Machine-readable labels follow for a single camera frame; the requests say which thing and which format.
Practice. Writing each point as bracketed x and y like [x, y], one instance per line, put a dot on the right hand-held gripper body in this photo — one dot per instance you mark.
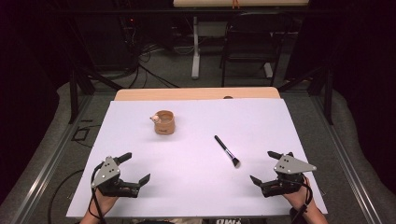
[288, 169]

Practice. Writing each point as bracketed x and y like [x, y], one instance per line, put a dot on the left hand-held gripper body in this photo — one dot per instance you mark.
[107, 179]

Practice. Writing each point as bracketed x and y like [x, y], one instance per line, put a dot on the black makeup brush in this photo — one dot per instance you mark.
[225, 150]

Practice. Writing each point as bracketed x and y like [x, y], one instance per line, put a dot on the person's left hand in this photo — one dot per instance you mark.
[106, 203]

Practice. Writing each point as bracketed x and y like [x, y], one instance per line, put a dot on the person's right hand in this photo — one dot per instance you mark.
[297, 197]

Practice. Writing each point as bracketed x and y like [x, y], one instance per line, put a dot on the person's dark printed clothing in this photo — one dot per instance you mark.
[229, 221]

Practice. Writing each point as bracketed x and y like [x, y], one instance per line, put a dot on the white table cover sheet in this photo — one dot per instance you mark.
[199, 186]

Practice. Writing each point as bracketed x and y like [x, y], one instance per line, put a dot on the light wooden table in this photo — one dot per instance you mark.
[186, 93]

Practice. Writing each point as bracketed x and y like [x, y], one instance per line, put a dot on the black folding chair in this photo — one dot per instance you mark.
[249, 40]

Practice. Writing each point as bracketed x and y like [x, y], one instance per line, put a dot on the dark curtain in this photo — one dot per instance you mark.
[25, 77]
[367, 77]

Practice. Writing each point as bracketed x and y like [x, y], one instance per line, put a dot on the wooden desk with white legs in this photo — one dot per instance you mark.
[195, 46]

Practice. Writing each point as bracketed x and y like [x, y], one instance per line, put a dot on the orange tool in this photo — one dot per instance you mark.
[235, 3]

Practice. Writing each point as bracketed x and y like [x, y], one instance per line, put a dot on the aluminium floor rail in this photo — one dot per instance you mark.
[348, 168]
[46, 174]

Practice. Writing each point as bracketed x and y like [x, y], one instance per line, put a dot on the black metal frame stand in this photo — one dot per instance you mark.
[74, 93]
[327, 93]

